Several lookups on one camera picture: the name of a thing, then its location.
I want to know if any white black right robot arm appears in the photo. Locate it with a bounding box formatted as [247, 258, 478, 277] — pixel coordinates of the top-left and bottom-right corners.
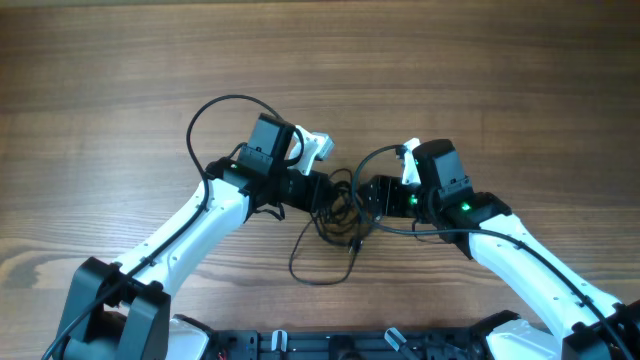
[351, 139, 639, 359]

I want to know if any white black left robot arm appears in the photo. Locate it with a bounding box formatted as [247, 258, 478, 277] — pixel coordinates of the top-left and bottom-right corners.
[44, 114, 334, 359]

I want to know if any black cable bundle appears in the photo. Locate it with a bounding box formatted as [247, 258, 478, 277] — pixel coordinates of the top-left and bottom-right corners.
[288, 167, 376, 287]

